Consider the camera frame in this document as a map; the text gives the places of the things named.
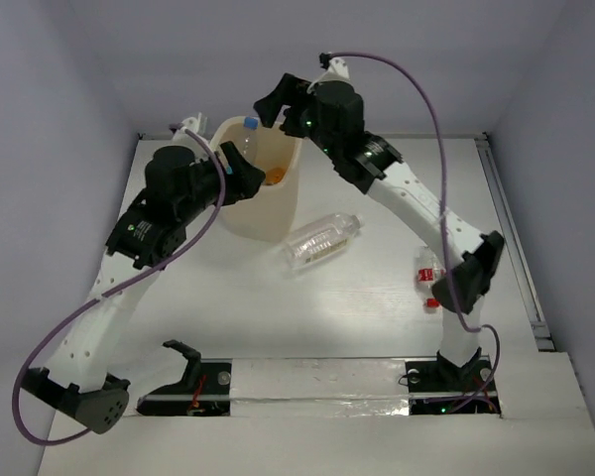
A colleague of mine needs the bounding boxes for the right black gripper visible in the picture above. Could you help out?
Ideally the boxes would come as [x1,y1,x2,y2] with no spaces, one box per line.
[257,70,341,159]

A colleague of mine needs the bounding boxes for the orange juice bottle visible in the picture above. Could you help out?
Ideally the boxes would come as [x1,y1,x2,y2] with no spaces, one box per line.
[265,168,286,186]

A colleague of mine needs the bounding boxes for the blue cap water bottle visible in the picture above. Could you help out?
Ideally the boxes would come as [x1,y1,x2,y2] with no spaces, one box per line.
[237,116,259,166]

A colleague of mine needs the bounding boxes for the large clear ribbed bottle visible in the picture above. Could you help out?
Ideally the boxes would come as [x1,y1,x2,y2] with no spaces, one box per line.
[284,212,365,269]

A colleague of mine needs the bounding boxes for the red label red cap bottle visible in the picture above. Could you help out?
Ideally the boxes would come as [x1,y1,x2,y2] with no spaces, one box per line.
[415,246,445,313]

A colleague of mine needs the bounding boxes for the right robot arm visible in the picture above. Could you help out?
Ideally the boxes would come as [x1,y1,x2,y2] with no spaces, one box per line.
[254,73,505,389]

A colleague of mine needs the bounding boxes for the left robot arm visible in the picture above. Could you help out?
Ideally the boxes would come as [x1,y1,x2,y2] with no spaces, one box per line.
[14,141,265,434]

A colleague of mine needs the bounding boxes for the cream plastic waste bin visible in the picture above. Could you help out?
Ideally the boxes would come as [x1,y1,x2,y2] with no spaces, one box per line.
[220,123,301,242]

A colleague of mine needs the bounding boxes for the silver tape strip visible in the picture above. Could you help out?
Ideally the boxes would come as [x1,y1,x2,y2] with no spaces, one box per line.
[229,358,409,418]

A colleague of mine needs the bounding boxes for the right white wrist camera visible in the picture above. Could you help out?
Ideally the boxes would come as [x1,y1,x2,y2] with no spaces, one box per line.
[307,53,350,93]

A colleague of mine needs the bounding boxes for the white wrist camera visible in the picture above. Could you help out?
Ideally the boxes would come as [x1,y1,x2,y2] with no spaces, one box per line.
[307,53,350,93]
[170,113,209,154]

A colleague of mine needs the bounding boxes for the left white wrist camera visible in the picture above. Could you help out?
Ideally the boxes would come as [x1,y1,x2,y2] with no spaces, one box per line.
[170,113,209,154]

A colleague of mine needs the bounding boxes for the aluminium rail right edge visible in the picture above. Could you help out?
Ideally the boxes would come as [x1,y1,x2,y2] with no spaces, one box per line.
[475,134,557,352]

